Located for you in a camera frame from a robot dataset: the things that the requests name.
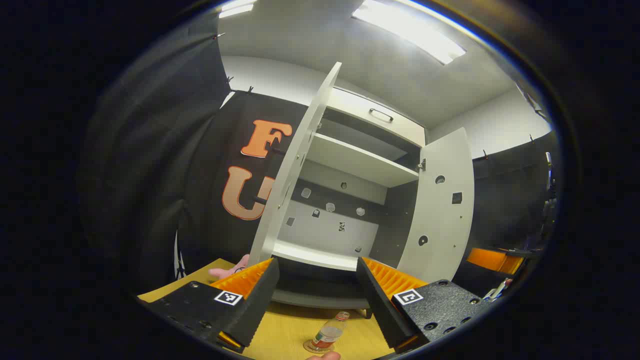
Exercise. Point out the white cabinet shelf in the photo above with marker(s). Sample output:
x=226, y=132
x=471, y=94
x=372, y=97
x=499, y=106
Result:
x=360, y=160

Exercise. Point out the clear plastic bottle red label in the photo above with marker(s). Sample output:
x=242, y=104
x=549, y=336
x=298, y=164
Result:
x=327, y=336

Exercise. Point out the ceiling light panel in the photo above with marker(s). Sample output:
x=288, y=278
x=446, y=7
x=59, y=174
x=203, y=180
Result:
x=410, y=30
x=236, y=9

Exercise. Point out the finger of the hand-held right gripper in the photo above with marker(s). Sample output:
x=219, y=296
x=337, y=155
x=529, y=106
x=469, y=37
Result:
x=492, y=260

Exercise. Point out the pink plush toy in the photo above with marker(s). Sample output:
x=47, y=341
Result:
x=231, y=270

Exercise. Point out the white cabinet drawer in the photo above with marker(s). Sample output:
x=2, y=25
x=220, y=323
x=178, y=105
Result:
x=350, y=107

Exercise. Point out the white cabinet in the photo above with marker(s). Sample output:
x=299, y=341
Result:
x=330, y=235

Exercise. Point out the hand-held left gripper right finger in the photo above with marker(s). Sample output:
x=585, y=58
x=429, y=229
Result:
x=380, y=310

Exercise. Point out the white cabinet door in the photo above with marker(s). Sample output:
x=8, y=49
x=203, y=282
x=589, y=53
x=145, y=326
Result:
x=440, y=215
x=295, y=165

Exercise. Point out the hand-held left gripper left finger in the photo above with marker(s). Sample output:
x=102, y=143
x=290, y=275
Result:
x=257, y=305

